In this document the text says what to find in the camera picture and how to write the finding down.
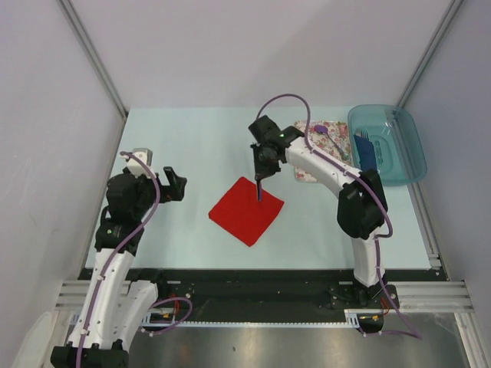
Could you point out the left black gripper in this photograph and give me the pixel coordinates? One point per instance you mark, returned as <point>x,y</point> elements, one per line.
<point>175,191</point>

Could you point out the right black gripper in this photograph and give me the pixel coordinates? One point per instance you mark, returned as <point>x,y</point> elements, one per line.
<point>265,172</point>

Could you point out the red paper napkin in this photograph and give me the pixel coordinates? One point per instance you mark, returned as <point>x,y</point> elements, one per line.
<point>241,214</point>

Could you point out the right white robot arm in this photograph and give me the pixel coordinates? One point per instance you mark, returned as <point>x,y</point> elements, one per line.
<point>362,207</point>

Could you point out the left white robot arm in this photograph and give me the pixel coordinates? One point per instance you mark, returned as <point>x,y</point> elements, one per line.
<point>108,320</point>

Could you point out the blue napkin roll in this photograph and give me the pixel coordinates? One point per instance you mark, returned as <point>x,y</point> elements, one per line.
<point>366,152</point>

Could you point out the floral tray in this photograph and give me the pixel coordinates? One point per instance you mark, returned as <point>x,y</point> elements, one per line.
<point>338,130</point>

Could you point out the teal plastic bin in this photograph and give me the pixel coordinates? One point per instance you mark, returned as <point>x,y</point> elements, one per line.
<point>398,149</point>

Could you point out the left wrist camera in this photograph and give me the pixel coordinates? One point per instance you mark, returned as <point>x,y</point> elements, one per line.
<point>139,163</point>

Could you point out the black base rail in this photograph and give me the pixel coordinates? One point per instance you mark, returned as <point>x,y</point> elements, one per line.
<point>262,297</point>

